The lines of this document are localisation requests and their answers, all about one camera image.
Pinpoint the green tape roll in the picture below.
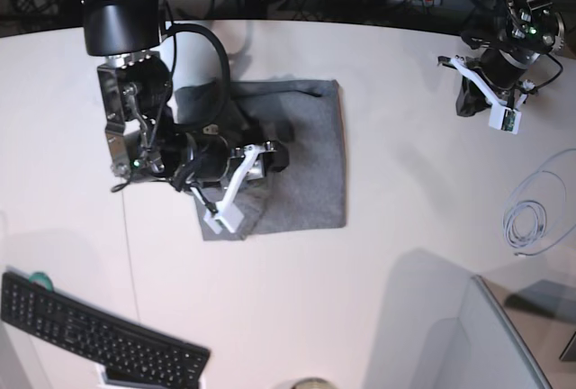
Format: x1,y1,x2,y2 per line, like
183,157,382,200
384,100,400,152
28,272,54,292

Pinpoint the grey t-shirt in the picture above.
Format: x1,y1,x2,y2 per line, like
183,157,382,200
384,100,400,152
200,80,347,241

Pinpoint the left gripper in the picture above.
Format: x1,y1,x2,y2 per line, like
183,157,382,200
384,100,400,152
455,48,538,118

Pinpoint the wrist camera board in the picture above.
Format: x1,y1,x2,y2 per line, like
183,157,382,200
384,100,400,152
202,207,244,234
489,105,522,135

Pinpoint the coiled white cable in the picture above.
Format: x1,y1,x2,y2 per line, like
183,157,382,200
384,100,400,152
501,148,576,258

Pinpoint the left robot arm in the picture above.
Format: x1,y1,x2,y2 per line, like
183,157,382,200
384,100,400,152
460,0,565,109

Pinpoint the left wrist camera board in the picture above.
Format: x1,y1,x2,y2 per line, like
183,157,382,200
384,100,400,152
489,105,522,135

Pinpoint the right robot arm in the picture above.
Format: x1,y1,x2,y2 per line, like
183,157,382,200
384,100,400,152
81,0,289,214

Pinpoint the round tan lid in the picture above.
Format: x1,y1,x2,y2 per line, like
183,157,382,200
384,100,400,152
290,376,337,389

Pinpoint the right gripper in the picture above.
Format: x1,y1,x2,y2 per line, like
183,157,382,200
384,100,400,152
169,133,290,216

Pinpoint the black keyboard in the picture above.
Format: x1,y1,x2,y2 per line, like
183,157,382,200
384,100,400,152
1,272,211,388

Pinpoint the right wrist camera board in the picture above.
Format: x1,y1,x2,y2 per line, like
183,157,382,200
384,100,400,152
202,207,244,234

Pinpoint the grey monitor edge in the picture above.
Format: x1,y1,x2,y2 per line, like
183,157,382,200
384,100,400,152
466,276,551,388

